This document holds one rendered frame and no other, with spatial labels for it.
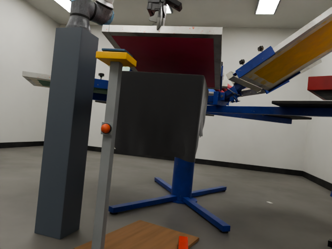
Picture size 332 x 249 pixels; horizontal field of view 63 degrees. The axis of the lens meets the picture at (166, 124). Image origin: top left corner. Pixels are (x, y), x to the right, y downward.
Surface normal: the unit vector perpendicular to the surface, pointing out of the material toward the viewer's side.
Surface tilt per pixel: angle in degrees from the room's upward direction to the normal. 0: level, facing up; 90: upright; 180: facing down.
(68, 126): 90
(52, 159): 90
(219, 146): 90
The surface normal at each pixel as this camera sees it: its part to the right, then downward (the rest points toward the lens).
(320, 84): -0.66, -0.08
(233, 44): -0.20, -0.04
